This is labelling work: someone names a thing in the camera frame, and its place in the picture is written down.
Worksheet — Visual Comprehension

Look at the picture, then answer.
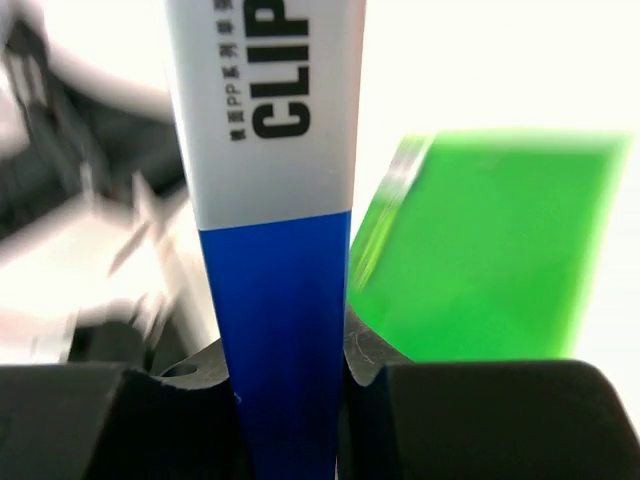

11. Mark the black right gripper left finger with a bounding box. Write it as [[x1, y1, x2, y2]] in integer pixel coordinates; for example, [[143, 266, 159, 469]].
[[1, 342, 250, 479]]

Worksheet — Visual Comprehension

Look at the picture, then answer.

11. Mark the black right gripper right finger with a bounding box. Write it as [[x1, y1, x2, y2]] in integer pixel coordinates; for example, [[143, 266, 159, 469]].
[[337, 313, 639, 479]]

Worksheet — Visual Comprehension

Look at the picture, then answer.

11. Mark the green folder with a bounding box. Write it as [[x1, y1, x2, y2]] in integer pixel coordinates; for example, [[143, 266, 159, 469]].
[[348, 129, 633, 362]]

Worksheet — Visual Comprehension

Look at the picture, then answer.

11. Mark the blue folder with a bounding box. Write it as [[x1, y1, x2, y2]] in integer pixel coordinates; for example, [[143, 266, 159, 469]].
[[160, 1, 365, 479]]

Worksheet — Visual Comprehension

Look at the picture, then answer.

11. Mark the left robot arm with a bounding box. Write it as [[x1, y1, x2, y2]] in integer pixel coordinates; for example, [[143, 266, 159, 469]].
[[1, 1, 219, 371]]

